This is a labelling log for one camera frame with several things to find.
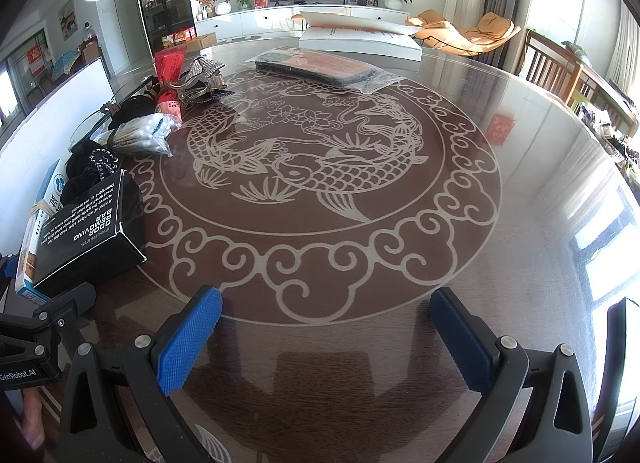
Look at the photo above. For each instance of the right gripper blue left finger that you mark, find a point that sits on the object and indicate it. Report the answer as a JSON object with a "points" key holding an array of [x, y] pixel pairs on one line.
{"points": [[95, 426]]}

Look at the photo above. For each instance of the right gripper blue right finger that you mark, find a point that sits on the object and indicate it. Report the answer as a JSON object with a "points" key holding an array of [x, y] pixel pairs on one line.
{"points": [[555, 426]]}

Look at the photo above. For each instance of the black odor removing bar box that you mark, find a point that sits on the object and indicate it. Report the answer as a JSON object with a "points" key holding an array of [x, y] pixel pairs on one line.
{"points": [[94, 239]]}

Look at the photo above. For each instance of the black beaded fabric pouch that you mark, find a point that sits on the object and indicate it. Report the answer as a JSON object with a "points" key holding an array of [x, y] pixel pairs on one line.
{"points": [[89, 164]]}

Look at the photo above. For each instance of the black velvet pouch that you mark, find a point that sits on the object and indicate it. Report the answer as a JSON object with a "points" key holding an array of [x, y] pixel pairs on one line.
{"points": [[131, 108]]}

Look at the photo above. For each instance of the red snack packet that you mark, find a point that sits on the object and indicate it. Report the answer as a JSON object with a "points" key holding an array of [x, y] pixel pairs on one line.
{"points": [[168, 65]]}

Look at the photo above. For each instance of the rhinestone silver bow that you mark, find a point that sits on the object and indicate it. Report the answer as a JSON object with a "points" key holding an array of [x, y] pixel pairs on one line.
{"points": [[203, 76]]}

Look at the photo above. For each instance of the person left hand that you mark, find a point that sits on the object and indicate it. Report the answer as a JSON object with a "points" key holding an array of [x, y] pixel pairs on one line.
{"points": [[31, 424]]}

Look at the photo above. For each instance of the blue white small carton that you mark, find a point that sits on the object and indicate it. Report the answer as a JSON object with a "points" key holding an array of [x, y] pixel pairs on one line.
{"points": [[47, 203]]}

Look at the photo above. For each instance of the large white open box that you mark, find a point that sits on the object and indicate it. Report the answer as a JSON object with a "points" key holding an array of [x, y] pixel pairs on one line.
{"points": [[41, 139]]}

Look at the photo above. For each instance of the wooden dining chair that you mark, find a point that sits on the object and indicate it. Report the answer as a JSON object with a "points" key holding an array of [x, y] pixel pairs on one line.
{"points": [[549, 66]]}

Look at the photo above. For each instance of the bagged dark clothing package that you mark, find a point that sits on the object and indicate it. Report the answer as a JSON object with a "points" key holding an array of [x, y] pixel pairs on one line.
{"points": [[328, 68]]}

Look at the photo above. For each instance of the orange lounge chair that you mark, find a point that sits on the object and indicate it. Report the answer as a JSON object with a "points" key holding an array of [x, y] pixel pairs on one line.
{"points": [[434, 31]]}

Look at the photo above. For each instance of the red flower vase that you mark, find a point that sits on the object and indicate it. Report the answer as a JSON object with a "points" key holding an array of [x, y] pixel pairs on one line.
{"points": [[207, 7]]}

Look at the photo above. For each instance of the white tv cabinet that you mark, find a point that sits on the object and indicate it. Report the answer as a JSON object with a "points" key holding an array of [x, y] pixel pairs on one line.
{"points": [[285, 19]]}

